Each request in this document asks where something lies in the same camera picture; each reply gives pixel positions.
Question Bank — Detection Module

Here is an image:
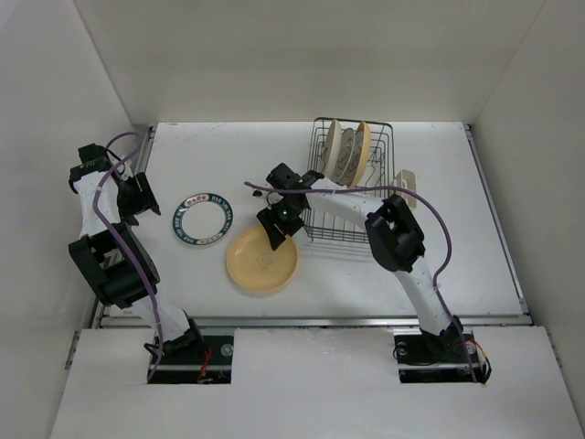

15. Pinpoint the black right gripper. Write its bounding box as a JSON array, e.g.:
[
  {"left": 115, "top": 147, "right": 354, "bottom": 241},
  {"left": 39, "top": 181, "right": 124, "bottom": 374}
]
[{"left": 258, "top": 198, "right": 305, "bottom": 250}]

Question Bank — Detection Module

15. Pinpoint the white plate dark patterned rim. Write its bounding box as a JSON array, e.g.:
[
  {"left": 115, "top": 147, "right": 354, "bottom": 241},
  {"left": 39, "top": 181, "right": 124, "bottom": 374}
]
[{"left": 172, "top": 192, "right": 234, "bottom": 247}]

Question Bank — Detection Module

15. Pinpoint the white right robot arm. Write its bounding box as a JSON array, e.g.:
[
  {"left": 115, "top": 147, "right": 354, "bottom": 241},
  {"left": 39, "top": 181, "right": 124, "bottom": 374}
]
[{"left": 257, "top": 163, "right": 464, "bottom": 360}]

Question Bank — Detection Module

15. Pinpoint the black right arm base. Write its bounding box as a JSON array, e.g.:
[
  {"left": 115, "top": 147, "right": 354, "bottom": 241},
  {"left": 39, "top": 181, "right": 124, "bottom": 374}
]
[{"left": 392, "top": 330, "right": 493, "bottom": 384}]

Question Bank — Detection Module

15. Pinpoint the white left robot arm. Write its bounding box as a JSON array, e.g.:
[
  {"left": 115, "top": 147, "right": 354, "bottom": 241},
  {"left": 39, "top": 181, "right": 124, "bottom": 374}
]
[{"left": 69, "top": 144, "right": 207, "bottom": 364}]

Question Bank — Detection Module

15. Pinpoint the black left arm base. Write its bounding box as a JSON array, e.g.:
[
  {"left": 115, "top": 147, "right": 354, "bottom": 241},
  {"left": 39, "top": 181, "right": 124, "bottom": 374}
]
[{"left": 145, "top": 329, "right": 235, "bottom": 385}]

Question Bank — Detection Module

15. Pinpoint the white patterned plate in rack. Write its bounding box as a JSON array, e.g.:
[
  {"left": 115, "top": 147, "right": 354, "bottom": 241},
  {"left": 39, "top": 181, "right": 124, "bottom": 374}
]
[{"left": 334, "top": 128, "right": 363, "bottom": 186}]

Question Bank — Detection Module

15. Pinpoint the cream white plate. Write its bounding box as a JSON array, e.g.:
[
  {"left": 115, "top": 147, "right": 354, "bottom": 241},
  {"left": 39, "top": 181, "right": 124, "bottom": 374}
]
[{"left": 322, "top": 119, "right": 343, "bottom": 179}]

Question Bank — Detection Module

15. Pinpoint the beige cutlery holder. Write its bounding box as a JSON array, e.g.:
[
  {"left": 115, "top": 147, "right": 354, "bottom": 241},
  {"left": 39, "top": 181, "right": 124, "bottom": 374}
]
[{"left": 394, "top": 168, "right": 417, "bottom": 209}]

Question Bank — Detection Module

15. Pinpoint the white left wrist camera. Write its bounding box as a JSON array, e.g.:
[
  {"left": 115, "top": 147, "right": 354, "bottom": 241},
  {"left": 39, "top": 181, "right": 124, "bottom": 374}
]
[{"left": 120, "top": 162, "right": 133, "bottom": 181}]

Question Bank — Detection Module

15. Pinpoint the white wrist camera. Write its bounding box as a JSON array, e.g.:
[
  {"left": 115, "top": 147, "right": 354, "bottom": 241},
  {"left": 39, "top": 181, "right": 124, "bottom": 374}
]
[
  {"left": 120, "top": 162, "right": 133, "bottom": 181},
  {"left": 252, "top": 189, "right": 268, "bottom": 198}
]

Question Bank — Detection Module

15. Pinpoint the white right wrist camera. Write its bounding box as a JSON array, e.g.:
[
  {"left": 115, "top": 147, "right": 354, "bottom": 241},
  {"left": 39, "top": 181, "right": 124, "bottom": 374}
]
[{"left": 252, "top": 189, "right": 268, "bottom": 198}]

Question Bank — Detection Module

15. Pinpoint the aluminium rail right side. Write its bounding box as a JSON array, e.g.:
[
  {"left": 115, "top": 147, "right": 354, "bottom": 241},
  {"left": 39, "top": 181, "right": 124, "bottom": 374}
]
[{"left": 463, "top": 123, "right": 532, "bottom": 320}]

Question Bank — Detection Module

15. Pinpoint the aluminium rail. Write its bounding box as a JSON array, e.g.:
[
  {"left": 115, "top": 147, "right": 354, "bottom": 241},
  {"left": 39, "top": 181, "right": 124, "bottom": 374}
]
[
  {"left": 463, "top": 123, "right": 532, "bottom": 320},
  {"left": 63, "top": 315, "right": 534, "bottom": 369}
]

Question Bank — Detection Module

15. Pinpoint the aluminium rail front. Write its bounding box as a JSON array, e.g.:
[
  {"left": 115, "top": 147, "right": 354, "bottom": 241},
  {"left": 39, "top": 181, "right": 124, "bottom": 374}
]
[{"left": 63, "top": 315, "right": 534, "bottom": 369}]

